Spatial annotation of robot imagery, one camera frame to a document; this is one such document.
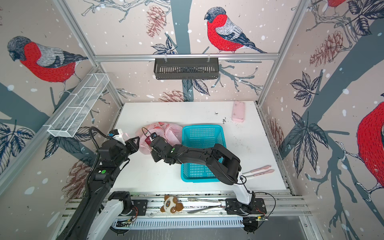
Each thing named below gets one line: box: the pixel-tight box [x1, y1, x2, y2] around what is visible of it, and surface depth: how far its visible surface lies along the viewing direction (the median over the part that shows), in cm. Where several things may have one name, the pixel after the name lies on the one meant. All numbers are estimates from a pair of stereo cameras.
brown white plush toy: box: [160, 195, 185, 214], surface depth 74 cm
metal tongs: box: [187, 197, 222, 214], surface depth 78 cm
